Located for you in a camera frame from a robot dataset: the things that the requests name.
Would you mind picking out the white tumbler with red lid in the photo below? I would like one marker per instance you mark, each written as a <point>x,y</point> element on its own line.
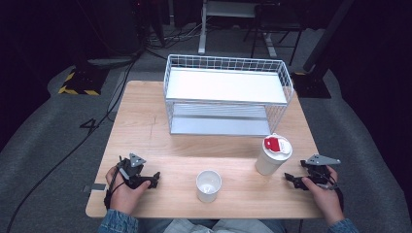
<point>270,160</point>

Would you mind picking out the black stand with base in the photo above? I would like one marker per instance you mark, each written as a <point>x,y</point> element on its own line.
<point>319,58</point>

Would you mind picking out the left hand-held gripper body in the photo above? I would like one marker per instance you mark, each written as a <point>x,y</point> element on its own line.
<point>133,168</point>

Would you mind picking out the grey tape piece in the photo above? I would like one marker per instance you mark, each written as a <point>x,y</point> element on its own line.
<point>97,187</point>

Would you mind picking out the white desk frame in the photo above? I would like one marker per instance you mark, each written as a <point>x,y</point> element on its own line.
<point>226,9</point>

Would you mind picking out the black yellow striped stand base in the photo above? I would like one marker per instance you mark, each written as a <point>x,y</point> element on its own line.
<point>82,82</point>

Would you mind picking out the person's left hand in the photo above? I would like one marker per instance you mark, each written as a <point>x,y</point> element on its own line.
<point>124,197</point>

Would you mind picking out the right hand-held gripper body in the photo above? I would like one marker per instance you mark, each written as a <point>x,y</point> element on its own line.
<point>319,174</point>

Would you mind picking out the black chair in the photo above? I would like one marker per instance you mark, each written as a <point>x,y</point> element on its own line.
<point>275,22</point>

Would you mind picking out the small white cup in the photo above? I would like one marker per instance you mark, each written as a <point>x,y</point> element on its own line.
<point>208,187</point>

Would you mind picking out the person's right hand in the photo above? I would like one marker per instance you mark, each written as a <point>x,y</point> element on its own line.
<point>325,200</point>

